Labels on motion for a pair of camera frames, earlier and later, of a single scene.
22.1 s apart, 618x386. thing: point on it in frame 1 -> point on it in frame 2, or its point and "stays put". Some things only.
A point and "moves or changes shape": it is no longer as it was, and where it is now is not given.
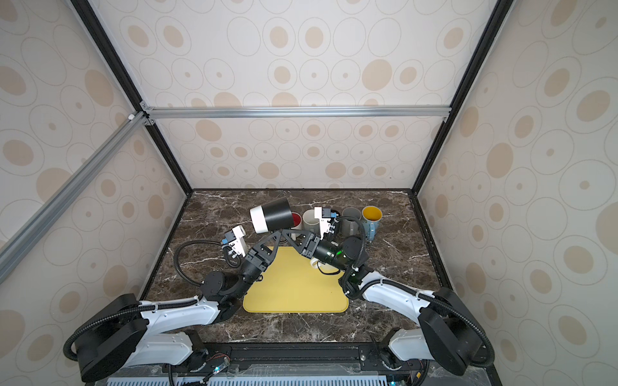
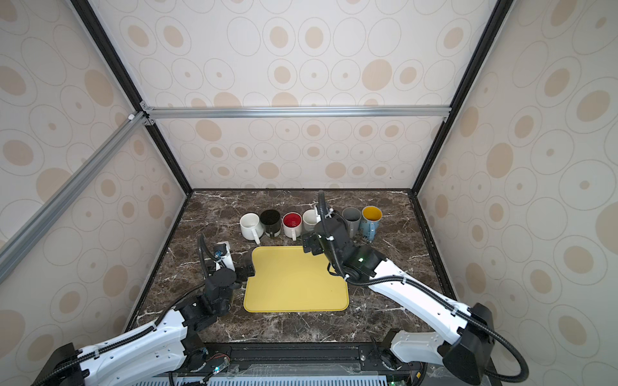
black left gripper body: [249, 273] -> [225, 306]
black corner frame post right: [496, 21] stays put
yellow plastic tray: [290, 284] stays put
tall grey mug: [349, 227] stays put
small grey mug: [311, 223] stays put
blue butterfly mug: [371, 216] stays put
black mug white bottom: [272, 216] moves or changes shape
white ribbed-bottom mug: [323, 267] -> [252, 227]
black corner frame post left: [122, 75] stays put
